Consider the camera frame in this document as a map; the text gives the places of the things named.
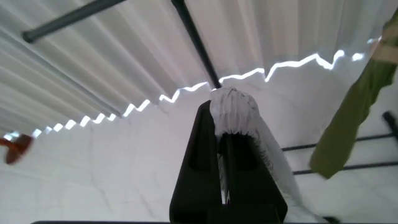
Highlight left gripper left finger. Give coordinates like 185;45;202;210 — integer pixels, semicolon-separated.
169;100;223;223

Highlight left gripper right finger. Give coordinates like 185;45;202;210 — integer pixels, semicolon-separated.
221;132;289;223

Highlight pale grey shorts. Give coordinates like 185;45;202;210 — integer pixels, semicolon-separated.
209;86;329;223

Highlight black clothes rack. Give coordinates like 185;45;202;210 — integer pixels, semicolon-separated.
21;0;398;175

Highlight pink clothes hanger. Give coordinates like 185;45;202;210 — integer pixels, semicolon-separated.
370;25;398;65

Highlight green long-sleeved shirt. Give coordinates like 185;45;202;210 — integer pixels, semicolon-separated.
308;8;398;180

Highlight red round object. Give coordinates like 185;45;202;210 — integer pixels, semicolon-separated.
0;133;34;166

